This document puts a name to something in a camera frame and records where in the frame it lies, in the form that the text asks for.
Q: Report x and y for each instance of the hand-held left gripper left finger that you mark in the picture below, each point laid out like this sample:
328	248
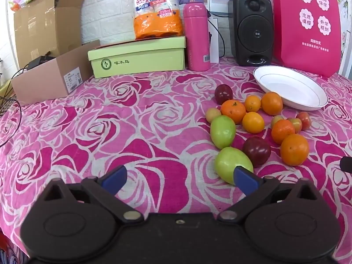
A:
114	178

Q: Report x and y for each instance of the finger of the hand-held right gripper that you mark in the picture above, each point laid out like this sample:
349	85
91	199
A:
347	164

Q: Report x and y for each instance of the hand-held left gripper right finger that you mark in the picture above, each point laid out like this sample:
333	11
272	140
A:
246	181

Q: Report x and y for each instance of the green mango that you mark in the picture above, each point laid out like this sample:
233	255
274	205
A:
223	131
228	165

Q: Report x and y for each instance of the dark red plum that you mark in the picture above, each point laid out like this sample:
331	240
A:
256	151
223	93

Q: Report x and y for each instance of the large orange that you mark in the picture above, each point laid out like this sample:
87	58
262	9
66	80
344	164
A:
294	149

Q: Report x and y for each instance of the yellow-orange citrus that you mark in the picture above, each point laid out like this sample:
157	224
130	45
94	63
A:
253	122

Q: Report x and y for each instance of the small red plum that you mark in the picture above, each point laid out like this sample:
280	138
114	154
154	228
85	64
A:
306	119

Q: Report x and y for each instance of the deep orange mandarin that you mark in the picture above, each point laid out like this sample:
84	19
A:
283	130

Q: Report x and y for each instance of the small red-green plum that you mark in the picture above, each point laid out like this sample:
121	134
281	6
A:
297	124

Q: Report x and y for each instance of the small yellowish plum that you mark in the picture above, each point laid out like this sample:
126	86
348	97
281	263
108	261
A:
213	114
275	119

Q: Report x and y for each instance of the mandarin with green stem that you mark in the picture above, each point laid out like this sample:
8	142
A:
233	111

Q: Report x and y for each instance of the white plate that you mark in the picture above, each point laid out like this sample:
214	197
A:
291	89

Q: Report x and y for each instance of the pink rose tablecloth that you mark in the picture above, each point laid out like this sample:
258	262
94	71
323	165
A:
110	132

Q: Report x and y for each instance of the small orange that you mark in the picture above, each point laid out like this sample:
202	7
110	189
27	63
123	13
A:
252	103

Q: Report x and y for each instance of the round orange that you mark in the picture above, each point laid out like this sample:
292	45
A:
271	103

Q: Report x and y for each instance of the green shoe box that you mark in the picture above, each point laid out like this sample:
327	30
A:
137	57

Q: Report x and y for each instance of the black power adapter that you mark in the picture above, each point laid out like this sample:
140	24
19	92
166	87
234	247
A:
41	61

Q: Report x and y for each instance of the white carton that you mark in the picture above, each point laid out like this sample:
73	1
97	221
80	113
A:
214	44

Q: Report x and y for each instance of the pink non-woven bag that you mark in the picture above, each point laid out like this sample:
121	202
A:
305	27

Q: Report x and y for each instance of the floral curtain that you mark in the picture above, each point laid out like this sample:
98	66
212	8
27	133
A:
346	19

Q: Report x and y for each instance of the black speaker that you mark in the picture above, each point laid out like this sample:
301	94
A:
251	33

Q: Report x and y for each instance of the pink thermos bottle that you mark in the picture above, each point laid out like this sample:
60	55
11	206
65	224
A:
196	35

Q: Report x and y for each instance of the large open cardboard box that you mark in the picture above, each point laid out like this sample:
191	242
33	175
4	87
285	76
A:
35	30

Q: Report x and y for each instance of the pack of paper cups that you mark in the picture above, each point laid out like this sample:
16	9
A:
156	11

